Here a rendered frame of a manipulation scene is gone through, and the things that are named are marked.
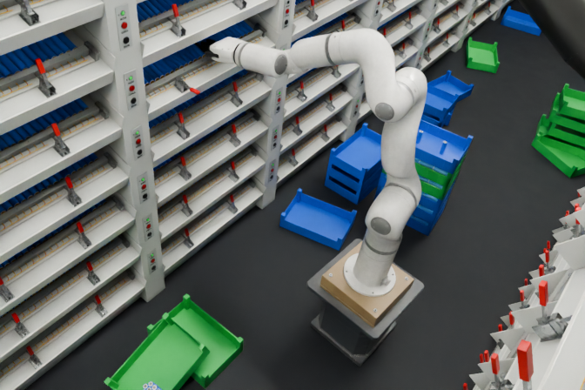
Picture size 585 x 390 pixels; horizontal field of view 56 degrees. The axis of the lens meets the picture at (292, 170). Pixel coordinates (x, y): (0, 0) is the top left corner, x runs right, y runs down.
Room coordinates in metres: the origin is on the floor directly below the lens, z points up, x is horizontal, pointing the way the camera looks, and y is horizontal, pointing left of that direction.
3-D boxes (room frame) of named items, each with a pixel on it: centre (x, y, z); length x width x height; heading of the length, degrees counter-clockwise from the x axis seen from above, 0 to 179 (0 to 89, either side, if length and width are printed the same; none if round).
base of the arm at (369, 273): (1.25, -0.33, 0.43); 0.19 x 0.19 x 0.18
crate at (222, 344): (1.08, 0.28, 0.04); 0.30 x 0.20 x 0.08; 56
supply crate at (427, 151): (1.94, -0.59, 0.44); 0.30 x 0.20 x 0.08; 63
